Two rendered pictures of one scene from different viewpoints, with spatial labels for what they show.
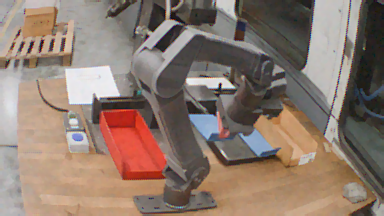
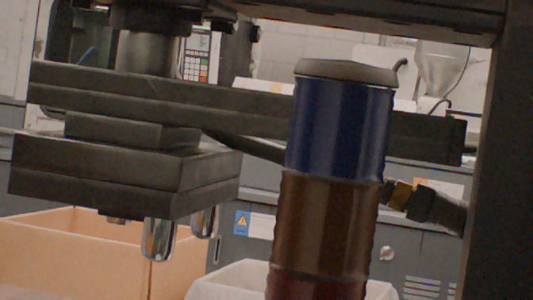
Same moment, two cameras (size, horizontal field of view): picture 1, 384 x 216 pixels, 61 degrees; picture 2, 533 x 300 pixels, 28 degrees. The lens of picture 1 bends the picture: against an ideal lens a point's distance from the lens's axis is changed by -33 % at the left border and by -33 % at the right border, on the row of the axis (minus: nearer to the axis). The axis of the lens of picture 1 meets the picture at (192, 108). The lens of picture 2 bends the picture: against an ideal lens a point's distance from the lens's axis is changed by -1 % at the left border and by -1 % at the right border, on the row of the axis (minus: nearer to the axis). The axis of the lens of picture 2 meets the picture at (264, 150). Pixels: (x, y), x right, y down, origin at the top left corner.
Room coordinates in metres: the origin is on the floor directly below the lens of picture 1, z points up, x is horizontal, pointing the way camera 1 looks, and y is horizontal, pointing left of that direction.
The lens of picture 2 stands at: (1.71, -0.44, 1.18)
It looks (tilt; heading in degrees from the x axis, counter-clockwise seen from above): 3 degrees down; 127
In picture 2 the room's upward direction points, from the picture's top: 8 degrees clockwise
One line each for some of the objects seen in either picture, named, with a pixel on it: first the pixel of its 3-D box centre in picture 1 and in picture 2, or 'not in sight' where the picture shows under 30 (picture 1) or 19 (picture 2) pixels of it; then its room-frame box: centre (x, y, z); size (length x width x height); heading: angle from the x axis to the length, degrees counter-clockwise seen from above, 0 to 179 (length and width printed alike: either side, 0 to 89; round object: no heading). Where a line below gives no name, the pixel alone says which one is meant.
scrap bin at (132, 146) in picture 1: (129, 143); not in sight; (1.01, 0.14, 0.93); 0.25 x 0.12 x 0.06; 28
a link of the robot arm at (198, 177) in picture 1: (183, 171); not in sight; (0.82, -0.01, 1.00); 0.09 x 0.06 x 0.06; 42
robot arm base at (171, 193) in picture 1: (177, 193); not in sight; (0.82, 0.00, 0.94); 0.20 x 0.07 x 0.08; 118
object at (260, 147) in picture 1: (259, 140); not in sight; (1.14, -0.21, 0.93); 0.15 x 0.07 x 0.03; 30
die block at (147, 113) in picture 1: (177, 107); not in sight; (1.24, 0.04, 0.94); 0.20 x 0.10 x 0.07; 118
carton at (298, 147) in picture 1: (286, 136); not in sight; (1.20, -0.31, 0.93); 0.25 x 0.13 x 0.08; 28
